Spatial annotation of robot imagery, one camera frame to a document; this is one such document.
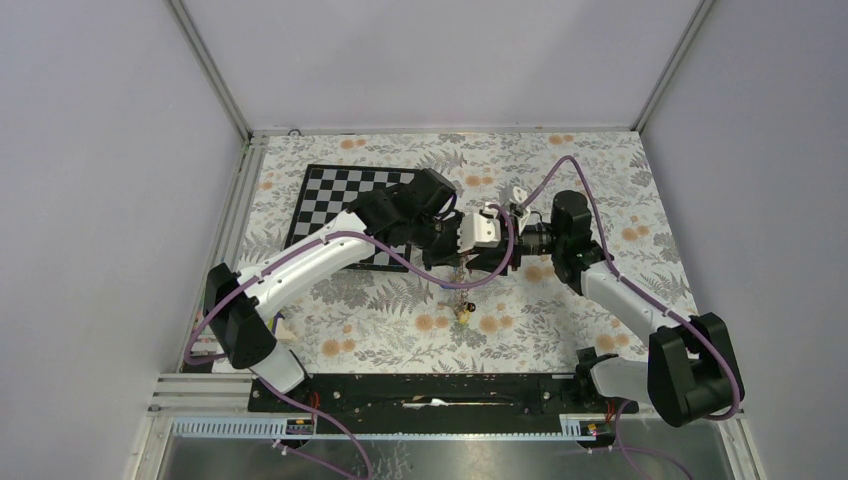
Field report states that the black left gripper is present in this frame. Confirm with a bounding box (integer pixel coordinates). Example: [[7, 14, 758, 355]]
[[409, 212, 476, 272]]

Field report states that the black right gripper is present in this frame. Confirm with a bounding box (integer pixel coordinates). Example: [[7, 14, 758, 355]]
[[465, 208, 565, 278]]

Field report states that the metal keyring chain with keys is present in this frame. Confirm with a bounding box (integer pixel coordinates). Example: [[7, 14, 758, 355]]
[[437, 261, 482, 326]]

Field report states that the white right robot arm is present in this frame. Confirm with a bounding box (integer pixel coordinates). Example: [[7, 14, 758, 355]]
[[501, 187, 745, 427]]

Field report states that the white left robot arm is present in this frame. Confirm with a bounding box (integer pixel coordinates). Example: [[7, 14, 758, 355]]
[[197, 169, 518, 411]]

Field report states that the floral patterned table mat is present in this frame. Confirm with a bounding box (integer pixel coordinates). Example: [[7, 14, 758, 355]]
[[239, 132, 696, 373]]

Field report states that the black white checkerboard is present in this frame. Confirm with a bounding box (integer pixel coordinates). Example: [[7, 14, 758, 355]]
[[285, 164, 416, 247]]

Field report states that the green white small object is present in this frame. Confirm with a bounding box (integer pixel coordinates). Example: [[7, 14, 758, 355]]
[[267, 312, 297, 342]]

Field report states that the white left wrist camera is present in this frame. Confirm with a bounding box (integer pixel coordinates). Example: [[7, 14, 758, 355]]
[[457, 206, 502, 254]]

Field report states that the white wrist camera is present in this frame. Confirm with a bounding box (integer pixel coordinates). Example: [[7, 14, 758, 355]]
[[499, 185, 529, 219], [457, 206, 502, 254]]

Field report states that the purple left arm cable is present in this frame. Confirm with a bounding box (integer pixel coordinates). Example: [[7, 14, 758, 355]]
[[182, 203, 518, 478]]

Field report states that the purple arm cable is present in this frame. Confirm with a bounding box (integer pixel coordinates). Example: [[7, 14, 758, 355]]
[[523, 154, 743, 480], [182, 203, 518, 478]]

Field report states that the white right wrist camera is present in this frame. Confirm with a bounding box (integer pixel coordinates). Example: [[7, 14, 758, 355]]
[[499, 185, 529, 219]]

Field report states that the grey slotted cable duct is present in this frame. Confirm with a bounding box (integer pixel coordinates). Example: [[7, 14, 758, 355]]
[[171, 415, 597, 442]]

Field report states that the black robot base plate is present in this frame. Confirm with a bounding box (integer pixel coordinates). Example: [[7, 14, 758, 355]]
[[248, 373, 623, 432]]

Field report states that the aluminium frame rail left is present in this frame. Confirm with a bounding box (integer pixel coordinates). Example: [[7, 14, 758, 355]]
[[175, 130, 270, 373]]

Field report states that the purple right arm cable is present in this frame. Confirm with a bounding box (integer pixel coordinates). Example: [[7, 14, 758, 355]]
[[523, 154, 743, 480]]

